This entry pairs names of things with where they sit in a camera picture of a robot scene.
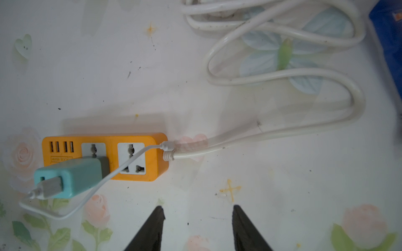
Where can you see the orange power strip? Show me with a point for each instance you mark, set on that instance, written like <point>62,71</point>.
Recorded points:
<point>118,148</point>

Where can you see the blue white snack packet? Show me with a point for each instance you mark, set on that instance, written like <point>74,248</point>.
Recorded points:
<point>386,18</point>

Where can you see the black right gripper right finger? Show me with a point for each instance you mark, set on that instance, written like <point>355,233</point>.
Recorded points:
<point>245,234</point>

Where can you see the teal USB charger adapter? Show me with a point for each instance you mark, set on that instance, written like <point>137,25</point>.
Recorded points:
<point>77,175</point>

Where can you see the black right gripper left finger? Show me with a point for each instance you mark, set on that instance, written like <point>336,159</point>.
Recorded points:
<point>149,236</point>

